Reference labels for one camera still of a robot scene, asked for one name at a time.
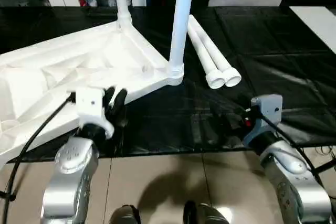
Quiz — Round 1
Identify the white plastic table top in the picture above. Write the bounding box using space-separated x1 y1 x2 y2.
0 20 185 165

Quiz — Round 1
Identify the black padded work mat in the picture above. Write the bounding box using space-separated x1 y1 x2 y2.
0 5 336 164

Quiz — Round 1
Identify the white flat board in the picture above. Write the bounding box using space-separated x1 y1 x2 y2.
289 5 336 55

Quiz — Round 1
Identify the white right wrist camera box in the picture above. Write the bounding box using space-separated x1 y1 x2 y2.
242 93 284 144

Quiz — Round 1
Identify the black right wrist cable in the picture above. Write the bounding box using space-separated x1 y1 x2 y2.
258 110 324 183

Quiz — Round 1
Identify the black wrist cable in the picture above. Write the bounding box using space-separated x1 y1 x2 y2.
258 110 324 183
0 94 77 201

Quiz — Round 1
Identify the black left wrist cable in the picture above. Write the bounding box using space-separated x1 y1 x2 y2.
0 94 77 201

